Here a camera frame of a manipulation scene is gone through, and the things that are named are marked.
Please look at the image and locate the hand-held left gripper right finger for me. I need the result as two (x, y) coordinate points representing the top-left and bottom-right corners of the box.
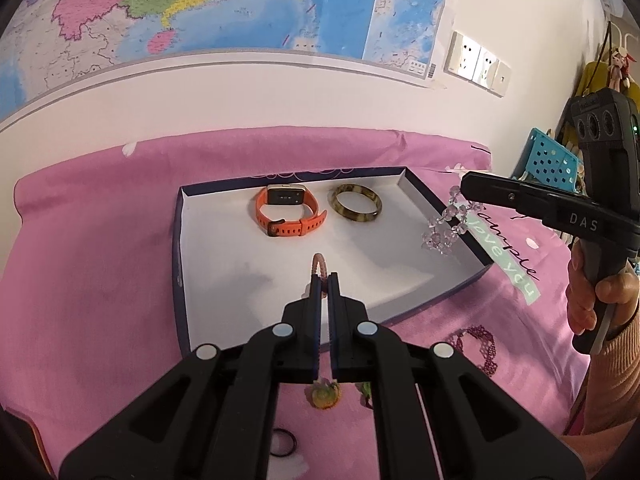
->
(326, 271), (585, 480)

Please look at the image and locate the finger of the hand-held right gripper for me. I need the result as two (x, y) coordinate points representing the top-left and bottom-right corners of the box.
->
(460, 171), (551, 222)

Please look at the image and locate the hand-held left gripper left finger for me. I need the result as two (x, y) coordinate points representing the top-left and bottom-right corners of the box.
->
(57, 270), (331, 480)

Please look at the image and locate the green orange charm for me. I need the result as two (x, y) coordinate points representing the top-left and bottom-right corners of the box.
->
(307, 380), (343, 409)

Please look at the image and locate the pink hair tie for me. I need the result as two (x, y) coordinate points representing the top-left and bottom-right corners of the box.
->
(310, 253), (331, 296)

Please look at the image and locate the clear crystal bead bracelet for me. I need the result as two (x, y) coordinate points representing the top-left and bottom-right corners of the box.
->
(421, 185), (483, 257)

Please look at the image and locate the navy cardboard box lid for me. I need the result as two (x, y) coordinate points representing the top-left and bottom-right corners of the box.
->
(172, 166), (496, 356)

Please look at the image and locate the black ring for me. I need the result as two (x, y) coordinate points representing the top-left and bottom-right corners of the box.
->
(270, 430), (298, 457)

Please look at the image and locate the purple beaded bracelet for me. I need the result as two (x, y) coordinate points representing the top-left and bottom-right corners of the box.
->
(447, 325), (498, 376)

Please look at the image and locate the person's right forearm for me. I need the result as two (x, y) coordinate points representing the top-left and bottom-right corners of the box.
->
(567, 310), (640, 441)

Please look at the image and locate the person's right hand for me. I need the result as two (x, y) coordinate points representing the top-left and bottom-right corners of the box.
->
(566, 245), (640, 338)

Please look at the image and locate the blue perforated basket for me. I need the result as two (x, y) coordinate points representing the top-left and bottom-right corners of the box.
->
(510, 127), (581, 193)

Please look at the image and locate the yellow hanging clothing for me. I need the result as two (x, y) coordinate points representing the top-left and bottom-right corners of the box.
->
(570, 60), (613, 106)

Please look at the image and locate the orange smartwatch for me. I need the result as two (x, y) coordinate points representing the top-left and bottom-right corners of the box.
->
(255, 183), (328, 238)

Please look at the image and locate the hanging stuffed doll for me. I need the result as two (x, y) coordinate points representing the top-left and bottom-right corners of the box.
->
(607, 47), (632, 91)

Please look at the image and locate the tortoiseshell bangle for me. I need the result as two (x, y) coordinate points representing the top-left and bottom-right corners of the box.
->
(327, 184), (384, 222)

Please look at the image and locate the pink printed blanket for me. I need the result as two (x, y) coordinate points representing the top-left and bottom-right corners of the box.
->
(0, 127), (596, 480)

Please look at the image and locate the orange edged flat case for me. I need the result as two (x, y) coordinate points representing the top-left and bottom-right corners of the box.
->
(15, 410), (51, 480)

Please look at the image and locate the white wall socket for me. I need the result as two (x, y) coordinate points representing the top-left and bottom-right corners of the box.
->
(444, 30), (483, 82)
(472, 46), (501, 89)
(490, 59), (514, 97)

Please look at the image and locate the colourful wall map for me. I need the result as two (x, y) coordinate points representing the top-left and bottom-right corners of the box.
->
(0, 0), (453, 126)

